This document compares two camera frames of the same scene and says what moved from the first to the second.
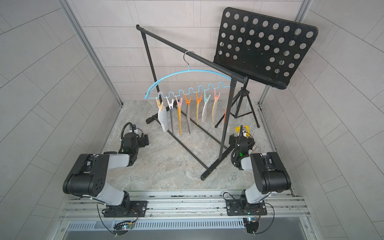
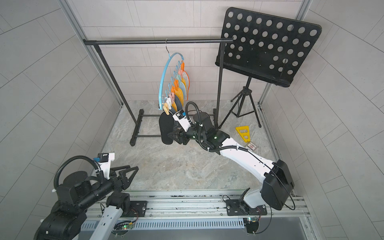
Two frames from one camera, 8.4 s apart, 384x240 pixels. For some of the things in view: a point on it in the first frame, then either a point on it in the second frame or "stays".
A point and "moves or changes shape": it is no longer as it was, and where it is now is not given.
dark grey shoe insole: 172,123 to 179,105
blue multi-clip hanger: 189,71 to 170,55
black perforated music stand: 264,48 stays
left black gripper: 143,143 to 124,183
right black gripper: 252,142 to 183,133
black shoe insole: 163,118 moves or changes shape
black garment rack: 222,70 to 137,117
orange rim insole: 213,110 to 186,78
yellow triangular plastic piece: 238,129 stays
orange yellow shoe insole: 180,120 moves or changes shape
